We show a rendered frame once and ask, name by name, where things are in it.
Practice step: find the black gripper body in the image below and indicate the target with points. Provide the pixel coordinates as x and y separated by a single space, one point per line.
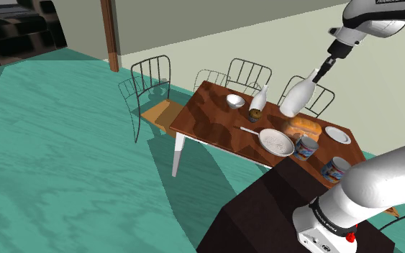
340 49

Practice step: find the large white bottle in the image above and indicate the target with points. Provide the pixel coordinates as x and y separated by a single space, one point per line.
297 96

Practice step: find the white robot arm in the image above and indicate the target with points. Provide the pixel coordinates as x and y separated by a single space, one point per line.
374 182

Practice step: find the white plate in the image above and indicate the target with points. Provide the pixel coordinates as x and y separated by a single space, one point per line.
337 135

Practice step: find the brown bread loaf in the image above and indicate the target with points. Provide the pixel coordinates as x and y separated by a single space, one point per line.
302 127

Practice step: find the small white bottle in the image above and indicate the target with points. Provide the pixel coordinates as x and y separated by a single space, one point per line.
258 101

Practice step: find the white and blue can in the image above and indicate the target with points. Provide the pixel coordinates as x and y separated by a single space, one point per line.
333 170
305 148

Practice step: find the brown muffin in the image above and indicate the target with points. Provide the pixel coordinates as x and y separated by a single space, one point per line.
254 115

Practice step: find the white frying pan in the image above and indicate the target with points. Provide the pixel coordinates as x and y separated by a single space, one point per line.
276 142

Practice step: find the white bowl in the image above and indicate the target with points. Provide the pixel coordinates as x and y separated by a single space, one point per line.
235 101

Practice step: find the wooden table with white legs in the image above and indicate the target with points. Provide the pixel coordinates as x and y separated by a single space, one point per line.
212 119

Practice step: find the dark robot stand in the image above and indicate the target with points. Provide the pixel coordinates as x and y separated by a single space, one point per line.
258 213

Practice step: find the black sofa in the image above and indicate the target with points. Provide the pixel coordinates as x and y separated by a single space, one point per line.
16 38

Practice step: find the brown wooden post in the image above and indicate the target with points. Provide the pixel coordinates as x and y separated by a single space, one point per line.
110 35

